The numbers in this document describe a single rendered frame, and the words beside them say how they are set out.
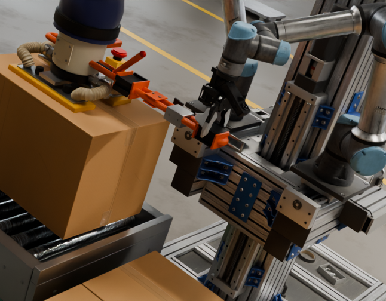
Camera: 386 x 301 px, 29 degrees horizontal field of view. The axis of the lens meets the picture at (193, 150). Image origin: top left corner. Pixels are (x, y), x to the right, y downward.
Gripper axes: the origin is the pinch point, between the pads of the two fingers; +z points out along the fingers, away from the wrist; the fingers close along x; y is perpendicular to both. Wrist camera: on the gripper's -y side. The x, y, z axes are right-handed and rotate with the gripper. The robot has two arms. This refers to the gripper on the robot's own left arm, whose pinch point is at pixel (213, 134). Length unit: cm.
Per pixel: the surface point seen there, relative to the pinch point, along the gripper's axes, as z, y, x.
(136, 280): 62, 8, 3
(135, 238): 58, 22, -11
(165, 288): 62, -1, -4
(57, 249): 62, 35, 15
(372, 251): 117, -7, -225
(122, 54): 12, 79, -47
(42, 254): 62, 35, 22
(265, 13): 106, 314, -588
